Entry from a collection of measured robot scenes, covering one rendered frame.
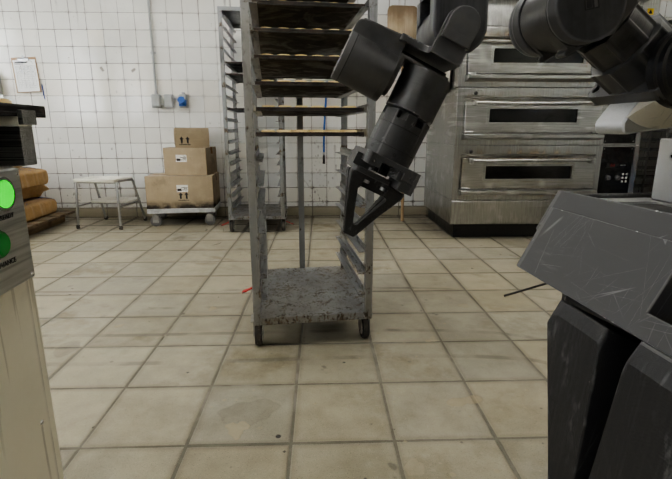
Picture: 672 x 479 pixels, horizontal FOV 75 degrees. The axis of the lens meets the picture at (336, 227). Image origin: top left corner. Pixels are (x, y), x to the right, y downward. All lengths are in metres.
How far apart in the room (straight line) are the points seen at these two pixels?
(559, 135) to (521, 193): 0.52
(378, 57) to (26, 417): 0.64
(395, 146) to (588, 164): 3.63
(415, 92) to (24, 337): 0.59
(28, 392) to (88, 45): 4.49
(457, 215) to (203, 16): 2.98
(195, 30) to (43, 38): 1.42
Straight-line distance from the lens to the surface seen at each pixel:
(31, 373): 0.76
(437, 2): 0.51
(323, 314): 1.82
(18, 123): 0.67
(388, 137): 0.49
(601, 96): 0.66
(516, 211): 3.90
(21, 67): 5.34
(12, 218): 0.64
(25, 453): 0.77
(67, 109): 5.14
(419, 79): 0.50
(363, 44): 0.50
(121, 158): 4.93
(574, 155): 4.02
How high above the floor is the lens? 0.88
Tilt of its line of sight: 13 degrees down
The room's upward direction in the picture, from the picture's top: straight up
